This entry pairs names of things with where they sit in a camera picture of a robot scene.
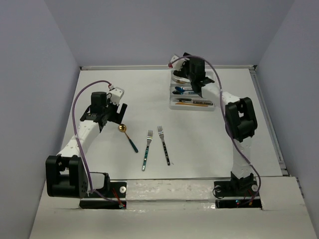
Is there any gold orange knife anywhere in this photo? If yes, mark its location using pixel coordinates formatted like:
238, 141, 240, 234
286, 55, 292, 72
175, 102, 209, 107

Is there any silver fork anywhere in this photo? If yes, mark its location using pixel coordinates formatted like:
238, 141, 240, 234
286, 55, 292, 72
171, 77, 190, 84

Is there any fork teal patterned handle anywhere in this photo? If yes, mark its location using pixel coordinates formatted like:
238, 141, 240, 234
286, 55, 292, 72
142, 130, 153, 171

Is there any black handled knife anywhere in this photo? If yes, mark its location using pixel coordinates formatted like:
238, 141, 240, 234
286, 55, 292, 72
191, 99, 214, 106

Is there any gold spoon teal handle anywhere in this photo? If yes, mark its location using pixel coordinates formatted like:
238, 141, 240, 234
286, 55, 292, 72
118, 124, 139, 153

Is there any metal rear rail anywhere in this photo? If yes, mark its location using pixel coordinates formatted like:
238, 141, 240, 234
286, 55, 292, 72
80, 65, 255, 71

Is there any teal handled knife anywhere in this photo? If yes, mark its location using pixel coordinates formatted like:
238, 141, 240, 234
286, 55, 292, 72
171, 98, 193, 103

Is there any white cutlery tray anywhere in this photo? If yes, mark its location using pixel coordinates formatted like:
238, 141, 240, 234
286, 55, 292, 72
169, 70, 215, 112

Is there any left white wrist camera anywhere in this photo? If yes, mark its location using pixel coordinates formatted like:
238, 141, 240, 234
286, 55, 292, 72
109, 87, 125, 106

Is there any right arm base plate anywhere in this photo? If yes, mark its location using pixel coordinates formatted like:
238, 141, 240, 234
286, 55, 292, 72
212, 181, 262, 209

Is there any metal right rail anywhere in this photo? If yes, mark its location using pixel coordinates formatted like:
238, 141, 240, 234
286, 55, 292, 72
249, 69, 290, 176

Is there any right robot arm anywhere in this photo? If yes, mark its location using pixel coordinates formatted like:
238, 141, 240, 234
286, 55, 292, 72
168, 53, 261, 200

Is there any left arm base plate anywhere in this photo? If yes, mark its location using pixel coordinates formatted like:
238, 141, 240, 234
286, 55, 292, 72
79, 181, 127, 210

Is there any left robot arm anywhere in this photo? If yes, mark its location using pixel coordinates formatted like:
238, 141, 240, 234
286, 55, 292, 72
45, 87, 127, 198

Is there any fork black patterned handle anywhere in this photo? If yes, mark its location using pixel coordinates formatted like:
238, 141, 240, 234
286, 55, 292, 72
158, 126, 170, 166

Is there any blue spoon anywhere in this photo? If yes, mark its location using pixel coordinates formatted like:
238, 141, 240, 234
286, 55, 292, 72
175, 86, 193, 92

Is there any metal rail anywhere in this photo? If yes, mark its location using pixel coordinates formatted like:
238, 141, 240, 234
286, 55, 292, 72
80, 65, 255, 71
249, 69, 290, 176

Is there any white front board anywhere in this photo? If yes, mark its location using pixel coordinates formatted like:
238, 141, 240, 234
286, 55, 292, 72
30, 177, 316, 239

